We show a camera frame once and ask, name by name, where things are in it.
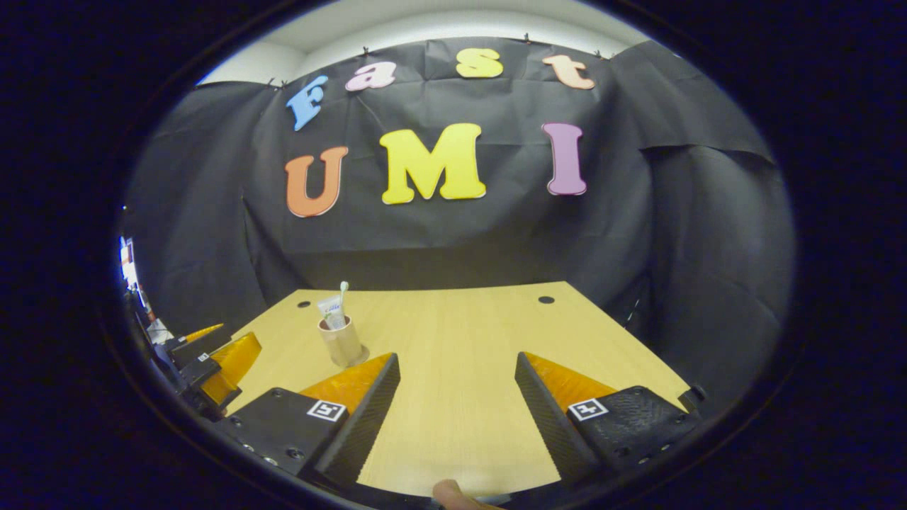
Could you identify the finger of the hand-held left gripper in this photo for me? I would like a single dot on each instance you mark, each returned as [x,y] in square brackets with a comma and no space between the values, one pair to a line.
[198,334]
[234,361]

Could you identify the wooden desktop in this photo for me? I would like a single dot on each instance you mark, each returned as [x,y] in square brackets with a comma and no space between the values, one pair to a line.
[453,340]

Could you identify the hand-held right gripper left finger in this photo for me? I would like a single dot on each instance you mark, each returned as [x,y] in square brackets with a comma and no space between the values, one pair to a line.
[358,425]

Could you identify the black desk edge clamp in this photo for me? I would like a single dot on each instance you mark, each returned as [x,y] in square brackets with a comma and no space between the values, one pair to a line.
[694,398]

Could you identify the white toothpaste tube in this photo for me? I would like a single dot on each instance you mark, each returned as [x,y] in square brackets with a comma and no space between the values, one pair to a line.
[331,310]

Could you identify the white device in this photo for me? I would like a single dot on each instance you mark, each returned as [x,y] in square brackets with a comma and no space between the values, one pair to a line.
[157,331]

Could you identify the pale green toothbrush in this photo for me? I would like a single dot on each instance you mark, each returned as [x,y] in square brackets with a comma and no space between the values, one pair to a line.
[344,294]

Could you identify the black backdrop cloth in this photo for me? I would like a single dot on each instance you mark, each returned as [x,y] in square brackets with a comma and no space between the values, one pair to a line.
[460,234]

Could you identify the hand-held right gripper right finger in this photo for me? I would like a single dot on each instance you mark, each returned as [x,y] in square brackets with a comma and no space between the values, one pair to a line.
[553,425]

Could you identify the beige cup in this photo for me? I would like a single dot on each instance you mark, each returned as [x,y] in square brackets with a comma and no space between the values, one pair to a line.
[344,343]

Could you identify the bright screen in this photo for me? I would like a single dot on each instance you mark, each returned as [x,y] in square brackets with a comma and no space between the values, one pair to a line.
[129,269]

